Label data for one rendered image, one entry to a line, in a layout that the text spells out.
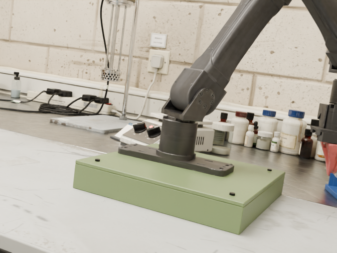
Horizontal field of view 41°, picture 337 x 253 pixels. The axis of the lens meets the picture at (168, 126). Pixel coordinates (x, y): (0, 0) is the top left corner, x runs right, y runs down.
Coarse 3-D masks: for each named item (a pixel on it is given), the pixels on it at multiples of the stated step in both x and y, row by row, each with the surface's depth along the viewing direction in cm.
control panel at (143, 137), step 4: (148, 124) 112; (152, 124) 111; (156, 124) 111; (132, 128) 113; (148, 128) 110; (160, 128) 108; (128, 132) 111; (132, 132) 111; (144, 132) 109; (128, 136) 109; (132, 136) 109; (136, 136) 108; (140, 136) 108; (144, 136) 107; (140, 140) 106; (144, 140) 105; (148, 140) 105; (152, 140) 104; (156, 140) 104; (148, 144) 103
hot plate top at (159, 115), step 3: (150, 114) 115; (153, 114) 114; (156, 114) 113; (159, 114) 113; (162, 114) 114; (165, 114) 115; (156, 117) 113; (159, 117) 112; (162, 117) 111; (204, 120) 113; (207, 120) 114; (210, 120) 115; (198, 123) 110; (201, 123) 111; (204, 123) 112; (207, 123) 113; (210, 123) 113
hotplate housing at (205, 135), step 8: (144, 120) 115; (152, 120) 114; (160, 120) 114; (200, 128) 111; (208, 128) 114; (200, 136) 111; (208, 136) 113; (120, 144) 112; (128, 144) 109; (144, 144) 104; (200, 144) 111; (208, 144) 113; (200, 152) 113; (208, 152) 114
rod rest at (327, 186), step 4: (332, 176) 94; (332, 180) 94; (336, 180) 94; (328, 184) 94; (332, 184) 94; (336, 184) 94; (328, 188) 92; (332, 188) 92; (336, 188) 92; (332, 192) 90; (336, 192) 88; (336, 196) 87
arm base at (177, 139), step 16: (176, 128) 76; (192, 128) 77; (160, 144) 78; (176, 144) 76; (192, 144) 77; (160, 160) 77; (176, 160) 76; (192, 160) 78; (208, 160) 80; (224, 176) 73
